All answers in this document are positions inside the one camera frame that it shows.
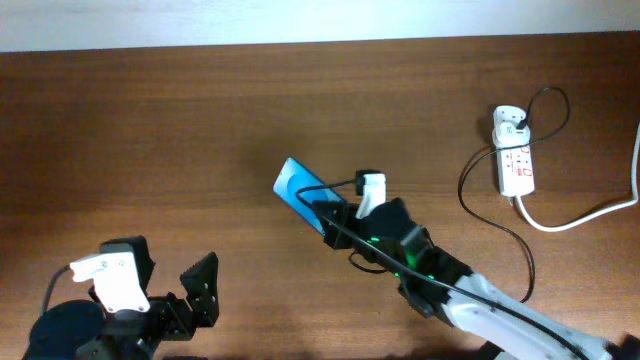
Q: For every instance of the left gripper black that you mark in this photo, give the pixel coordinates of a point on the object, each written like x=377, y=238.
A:
x=205, y=298

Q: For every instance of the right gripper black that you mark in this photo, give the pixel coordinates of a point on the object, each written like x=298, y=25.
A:
x=343, y=226

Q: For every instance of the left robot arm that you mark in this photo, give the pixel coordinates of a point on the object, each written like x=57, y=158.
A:
x=80, y=329

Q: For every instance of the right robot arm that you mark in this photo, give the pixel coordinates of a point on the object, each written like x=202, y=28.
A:
x=436, y=284

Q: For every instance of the white USB charger plug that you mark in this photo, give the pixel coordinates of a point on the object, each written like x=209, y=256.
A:
x=506, y=135

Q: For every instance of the white power strip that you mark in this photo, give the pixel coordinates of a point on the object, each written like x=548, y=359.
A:
x=514, y=164

